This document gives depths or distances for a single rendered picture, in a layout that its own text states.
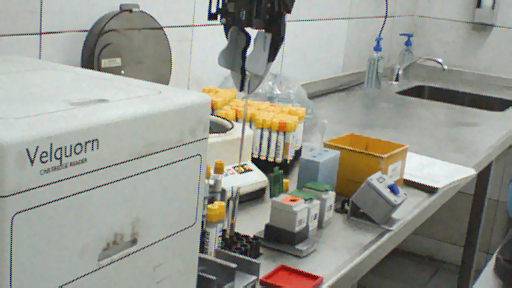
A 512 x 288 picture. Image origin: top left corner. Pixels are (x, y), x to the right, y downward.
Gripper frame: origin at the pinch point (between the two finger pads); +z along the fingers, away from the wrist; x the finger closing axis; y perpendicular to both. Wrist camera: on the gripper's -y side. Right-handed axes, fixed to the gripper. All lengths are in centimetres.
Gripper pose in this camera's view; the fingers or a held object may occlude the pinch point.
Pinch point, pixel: (248, 83)
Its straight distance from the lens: 106.5
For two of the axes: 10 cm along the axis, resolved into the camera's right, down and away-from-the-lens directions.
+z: -1.1, 9.6, 2.5
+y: -4.8, 1.6, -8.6
